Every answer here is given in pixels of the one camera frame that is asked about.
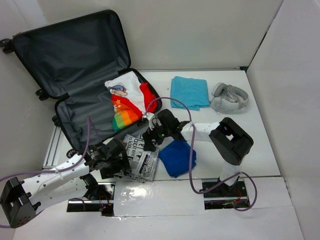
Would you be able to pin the dark blue towel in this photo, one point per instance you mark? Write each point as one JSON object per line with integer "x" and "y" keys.
{"x": 176, "y": 158}

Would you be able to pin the dark grey hardshell suitcase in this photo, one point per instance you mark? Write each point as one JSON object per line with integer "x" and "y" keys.
{"x": 71, "y": 60}

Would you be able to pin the newspaper print cloth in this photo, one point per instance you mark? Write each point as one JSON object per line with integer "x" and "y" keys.
{"x": 143, "y": 164}

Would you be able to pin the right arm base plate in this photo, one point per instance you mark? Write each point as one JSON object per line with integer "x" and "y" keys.
{"x": 221, "y": 198}

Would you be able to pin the rainbow cartoon white shirt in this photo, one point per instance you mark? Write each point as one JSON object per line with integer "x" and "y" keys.
{"x": 130, "y": 98}

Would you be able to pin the white grey headphones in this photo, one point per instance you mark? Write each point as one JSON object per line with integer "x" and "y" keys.
{"x": 228, "y": 98}

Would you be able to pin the light blue shirt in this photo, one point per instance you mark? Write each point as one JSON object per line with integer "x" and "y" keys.
{"x": 191, "y": 92}

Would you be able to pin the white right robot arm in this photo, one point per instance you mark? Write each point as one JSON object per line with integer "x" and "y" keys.
{"x": 230, "y": 140}

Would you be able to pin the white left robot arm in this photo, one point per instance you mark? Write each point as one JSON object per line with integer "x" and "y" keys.
{"x": 23, "y": 200}

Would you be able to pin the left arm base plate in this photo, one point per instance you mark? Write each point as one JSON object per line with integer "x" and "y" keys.
{"x": 101, "y": 202}

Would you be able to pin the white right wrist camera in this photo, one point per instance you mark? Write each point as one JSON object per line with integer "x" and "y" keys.
{"x": 148, "y": 116}

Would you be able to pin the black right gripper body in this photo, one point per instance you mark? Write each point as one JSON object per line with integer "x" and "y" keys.
{"x": 159, "y": 133}

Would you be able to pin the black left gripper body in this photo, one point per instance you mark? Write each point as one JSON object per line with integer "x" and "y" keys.
{"x": 115, "y": 165}

